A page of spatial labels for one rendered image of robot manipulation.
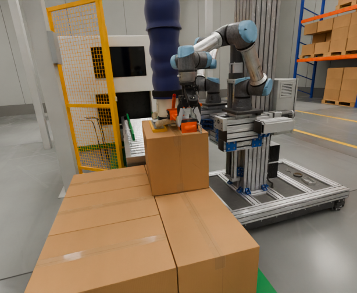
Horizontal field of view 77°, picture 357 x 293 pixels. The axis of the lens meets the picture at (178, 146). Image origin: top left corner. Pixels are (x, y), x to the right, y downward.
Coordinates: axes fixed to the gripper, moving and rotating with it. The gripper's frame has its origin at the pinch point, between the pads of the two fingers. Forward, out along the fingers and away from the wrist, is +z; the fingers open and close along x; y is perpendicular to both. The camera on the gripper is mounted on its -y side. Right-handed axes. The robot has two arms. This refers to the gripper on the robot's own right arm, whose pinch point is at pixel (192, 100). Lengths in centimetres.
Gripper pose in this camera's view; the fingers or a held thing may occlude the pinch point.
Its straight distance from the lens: 202.8
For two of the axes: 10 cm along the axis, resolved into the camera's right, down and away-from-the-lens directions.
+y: 2.0, 2.9, -9.4
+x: 9.8, -1.0, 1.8
